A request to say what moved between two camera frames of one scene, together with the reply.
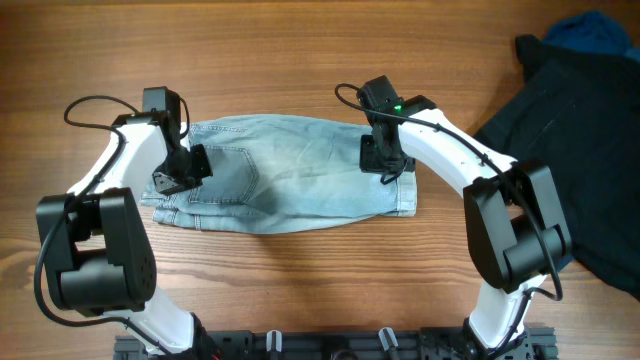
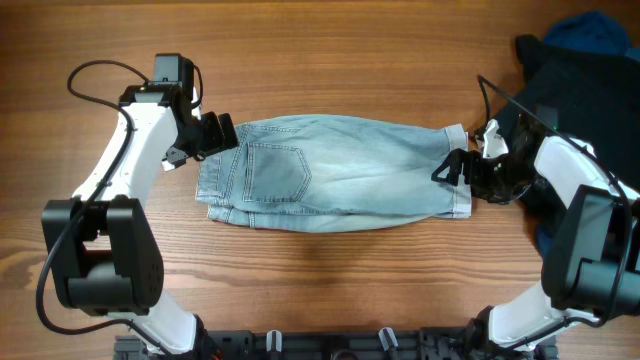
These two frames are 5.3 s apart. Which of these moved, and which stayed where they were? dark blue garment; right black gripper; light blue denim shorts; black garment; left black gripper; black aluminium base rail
Moved: right black gripper; light blue denim shorts; left black gripper
Stayed: black garment; black aluminium base rail; dark blue garment
